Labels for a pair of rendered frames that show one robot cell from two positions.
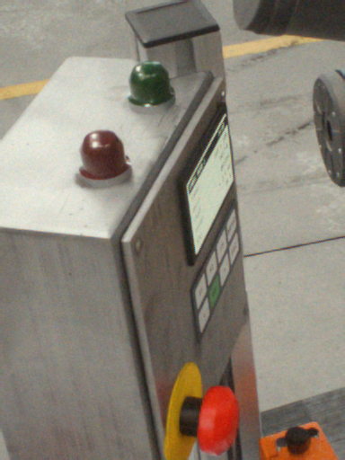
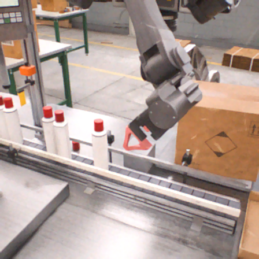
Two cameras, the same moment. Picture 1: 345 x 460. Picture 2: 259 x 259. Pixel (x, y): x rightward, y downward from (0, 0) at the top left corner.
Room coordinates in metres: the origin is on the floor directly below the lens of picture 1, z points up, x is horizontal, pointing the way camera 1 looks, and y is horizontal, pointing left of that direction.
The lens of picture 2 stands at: (-0.12, -1.03, 1.55)
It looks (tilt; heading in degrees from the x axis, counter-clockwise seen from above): 30 degrees down; 37
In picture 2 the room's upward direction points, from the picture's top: straight up
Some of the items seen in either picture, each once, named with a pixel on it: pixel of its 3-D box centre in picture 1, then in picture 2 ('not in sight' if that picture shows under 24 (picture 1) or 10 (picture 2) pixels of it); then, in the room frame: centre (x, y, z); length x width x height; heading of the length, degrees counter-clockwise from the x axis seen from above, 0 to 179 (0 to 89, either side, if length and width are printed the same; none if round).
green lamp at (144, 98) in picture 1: (149, 84); not in sight; (0.53, 0.00, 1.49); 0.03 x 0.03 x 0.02
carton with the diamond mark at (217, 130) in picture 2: not in sight; (220, 128); (0.88, -0.71, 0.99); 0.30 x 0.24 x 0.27; 109
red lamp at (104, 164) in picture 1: (102, 154); not in sight; (0.47, 0.03, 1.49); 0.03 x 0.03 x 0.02
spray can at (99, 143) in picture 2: not in sight; (100, 146); (0.51, -0.42, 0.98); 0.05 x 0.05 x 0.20
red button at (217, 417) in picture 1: (209, 419); not in sight; (0.44, 0.00, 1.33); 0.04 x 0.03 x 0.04; 157
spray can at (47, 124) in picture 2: not in sight; (51, 132); (0.48, -0.21, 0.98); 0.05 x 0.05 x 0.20
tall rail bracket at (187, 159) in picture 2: not in sight; (184, 172); (0.64, -0.69, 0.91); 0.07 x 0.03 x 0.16; 12
